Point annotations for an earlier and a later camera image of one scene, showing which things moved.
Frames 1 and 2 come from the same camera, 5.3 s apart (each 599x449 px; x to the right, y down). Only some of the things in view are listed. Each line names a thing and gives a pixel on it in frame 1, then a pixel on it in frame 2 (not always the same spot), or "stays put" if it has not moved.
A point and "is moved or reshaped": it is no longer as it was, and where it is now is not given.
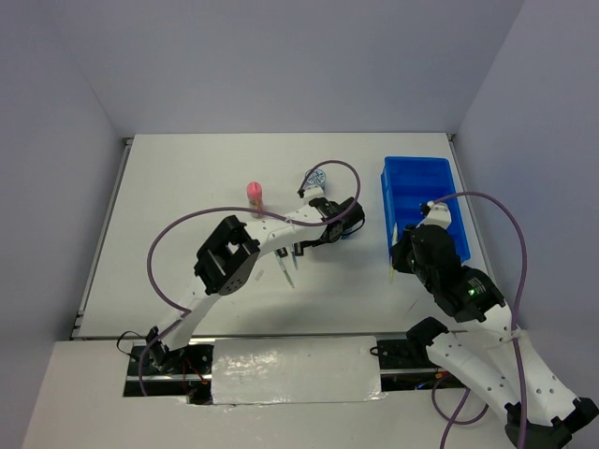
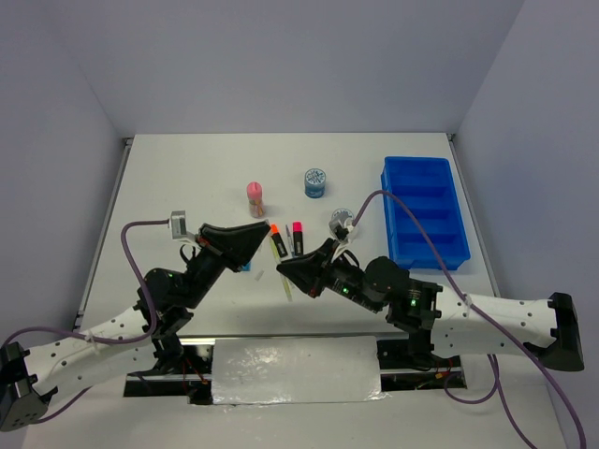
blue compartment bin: [410, 181] stays put
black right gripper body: [404, 261] → [343, 279]
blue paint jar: [316, 177] stays put
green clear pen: [285, 272] is moved or reshaped
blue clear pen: [294, 255] stays put
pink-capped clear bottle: [255, 195] stays put
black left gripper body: [322, 241] → [202, 273]
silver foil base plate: [265, 370] stays put
